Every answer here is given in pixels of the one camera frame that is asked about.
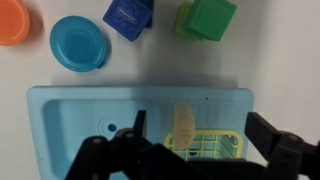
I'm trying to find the dark blue printed block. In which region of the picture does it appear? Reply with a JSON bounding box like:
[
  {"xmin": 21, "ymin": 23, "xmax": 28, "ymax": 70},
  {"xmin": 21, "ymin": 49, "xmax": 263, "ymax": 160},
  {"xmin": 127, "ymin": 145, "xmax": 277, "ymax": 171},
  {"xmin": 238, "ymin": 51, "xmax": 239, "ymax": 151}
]
[{"xmin": 102, "ymin": 0, "xmax": 154, "ymax": 42}]

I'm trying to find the blue toy plate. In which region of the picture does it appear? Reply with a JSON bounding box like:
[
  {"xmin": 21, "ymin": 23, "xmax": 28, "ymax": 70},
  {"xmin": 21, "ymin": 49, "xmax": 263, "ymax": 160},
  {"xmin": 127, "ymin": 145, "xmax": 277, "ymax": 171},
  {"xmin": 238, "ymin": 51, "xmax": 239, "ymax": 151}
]
[{"xmin": 49, "ymin": 15, "xmax": 108, "ymax": 73}]

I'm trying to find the orange toy plate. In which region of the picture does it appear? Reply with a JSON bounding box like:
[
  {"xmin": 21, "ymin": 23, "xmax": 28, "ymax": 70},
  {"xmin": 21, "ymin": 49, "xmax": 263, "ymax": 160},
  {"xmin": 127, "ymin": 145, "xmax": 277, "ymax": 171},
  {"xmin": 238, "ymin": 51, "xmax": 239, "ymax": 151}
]
[{"xmin": 0, "ymin": 0, "xmax": 31, "ymax": 47}]

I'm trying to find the light green toy block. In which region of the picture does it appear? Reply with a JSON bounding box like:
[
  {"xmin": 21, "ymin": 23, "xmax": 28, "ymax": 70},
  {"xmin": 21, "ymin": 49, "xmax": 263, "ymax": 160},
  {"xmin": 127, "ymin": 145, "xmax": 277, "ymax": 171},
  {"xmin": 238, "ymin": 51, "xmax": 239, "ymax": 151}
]
[{"xmin": 173, "ymin": 2, "xmax": 201, "ymax": 41}]

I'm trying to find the light blue toy sink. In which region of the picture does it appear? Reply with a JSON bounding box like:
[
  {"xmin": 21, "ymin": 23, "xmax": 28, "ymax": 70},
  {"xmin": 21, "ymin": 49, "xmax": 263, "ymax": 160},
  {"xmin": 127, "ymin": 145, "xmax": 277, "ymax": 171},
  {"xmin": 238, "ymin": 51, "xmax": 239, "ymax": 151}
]
[{"xmin": 26, "ymin": 85, "xmax": 255, "ymax": 180}]

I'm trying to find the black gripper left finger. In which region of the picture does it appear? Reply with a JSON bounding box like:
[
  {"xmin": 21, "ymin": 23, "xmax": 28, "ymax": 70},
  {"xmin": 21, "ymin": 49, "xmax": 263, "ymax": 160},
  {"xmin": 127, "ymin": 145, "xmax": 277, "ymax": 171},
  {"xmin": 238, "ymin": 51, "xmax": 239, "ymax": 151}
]
[{"xmin": 64, "ymin": 109, "xmax": 154, "ymax": 180}]

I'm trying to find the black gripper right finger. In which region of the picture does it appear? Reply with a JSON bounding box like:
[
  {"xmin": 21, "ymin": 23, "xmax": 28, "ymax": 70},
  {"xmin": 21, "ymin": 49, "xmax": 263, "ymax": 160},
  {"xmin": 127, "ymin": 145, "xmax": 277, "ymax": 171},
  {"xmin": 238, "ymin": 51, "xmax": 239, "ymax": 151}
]
[{"xmin": 244, "ymin": 111, "xmax": 320, "ymax": 180}]

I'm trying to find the yellow toy dish rack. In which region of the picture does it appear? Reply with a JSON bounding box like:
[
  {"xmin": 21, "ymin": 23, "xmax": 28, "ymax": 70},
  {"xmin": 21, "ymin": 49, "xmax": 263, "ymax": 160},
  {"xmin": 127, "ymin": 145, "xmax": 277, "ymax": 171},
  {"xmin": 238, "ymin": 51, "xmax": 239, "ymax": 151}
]
[{"xmin": 164, "ymin": 129, "xmax": 244, "ymax": 161}]

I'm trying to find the white toy bottle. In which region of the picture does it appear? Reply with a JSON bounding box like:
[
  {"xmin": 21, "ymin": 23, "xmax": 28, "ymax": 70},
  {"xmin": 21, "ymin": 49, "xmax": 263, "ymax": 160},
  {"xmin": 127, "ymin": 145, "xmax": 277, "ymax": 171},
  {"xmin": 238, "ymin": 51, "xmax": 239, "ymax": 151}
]
[{"xmin": 171, "ymin": 103, "xmax": 196, "ymax": 151}]

